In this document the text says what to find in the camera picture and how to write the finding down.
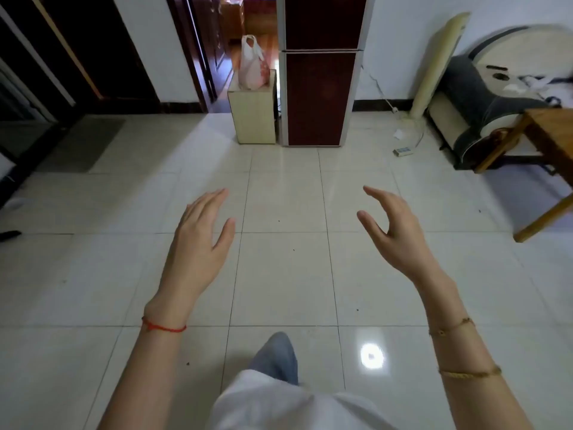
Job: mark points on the person's left hand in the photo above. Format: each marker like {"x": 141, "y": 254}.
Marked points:
{"x": 192, "y": 255}

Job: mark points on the wooden bedside cabinet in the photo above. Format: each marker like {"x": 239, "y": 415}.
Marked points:
{"x": 233, "y": 20}

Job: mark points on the dark wooden door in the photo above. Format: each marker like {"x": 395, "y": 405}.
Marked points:
{"x": 210, "y": 40}

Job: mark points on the blue jeans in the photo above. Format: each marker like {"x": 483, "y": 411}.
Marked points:
{"x": 275, "y": 358}

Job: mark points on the white red-printed plastic bag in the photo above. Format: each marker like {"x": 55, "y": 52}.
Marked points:
{"x": 253, "y": 67}

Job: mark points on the beige round table top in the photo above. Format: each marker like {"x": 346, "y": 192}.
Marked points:
{"x": 523, "y": 51}

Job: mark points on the dark sliding door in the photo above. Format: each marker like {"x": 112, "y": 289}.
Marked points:
{"x": 98, "y": 49}

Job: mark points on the person's left forearm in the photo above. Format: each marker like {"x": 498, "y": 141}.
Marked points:
{"x": 152, "y": 376}

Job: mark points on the cream foam board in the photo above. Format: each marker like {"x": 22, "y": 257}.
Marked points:
{"x": 441, "y": 62}

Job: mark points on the dark red refrigerator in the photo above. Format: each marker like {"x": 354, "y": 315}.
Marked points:
{"x": 318, "y": 94}

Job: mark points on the person's right forearm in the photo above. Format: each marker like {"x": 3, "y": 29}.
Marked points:
{"x": 470, "y": 353}

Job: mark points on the white crumpled plastic sheet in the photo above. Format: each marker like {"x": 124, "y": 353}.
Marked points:
{"x": 530, "y": 85}

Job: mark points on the red covered bed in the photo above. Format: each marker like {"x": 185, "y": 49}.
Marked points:
{"x": 262, "y": 13}

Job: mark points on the person's right hand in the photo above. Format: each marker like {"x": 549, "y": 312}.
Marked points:
{"x": 405, "y": 239}

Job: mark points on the white paper scrap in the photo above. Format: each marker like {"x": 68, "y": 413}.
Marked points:
{"x": 399, "y": 134}

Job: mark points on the white power strip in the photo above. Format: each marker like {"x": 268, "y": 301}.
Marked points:
{"x": 403, "y": 151}

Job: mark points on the grey floor mat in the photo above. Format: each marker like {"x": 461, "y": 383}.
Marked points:
{"x": 80, "y": 143}

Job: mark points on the dark wooden door frame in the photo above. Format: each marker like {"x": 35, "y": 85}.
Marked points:
{"x": 183, "y": 44}

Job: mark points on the wooden table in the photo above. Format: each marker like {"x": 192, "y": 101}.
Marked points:
{"x": 548, "y": 134}

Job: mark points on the dark grey sofa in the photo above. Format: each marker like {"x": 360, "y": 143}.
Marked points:
{"x": 474, "y": 98}

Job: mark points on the black remote control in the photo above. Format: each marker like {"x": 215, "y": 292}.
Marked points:
{"x": 497, "y": 67}

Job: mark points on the beige small cabinet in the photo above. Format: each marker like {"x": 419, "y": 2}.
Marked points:
{"x": 250, "y": 116}

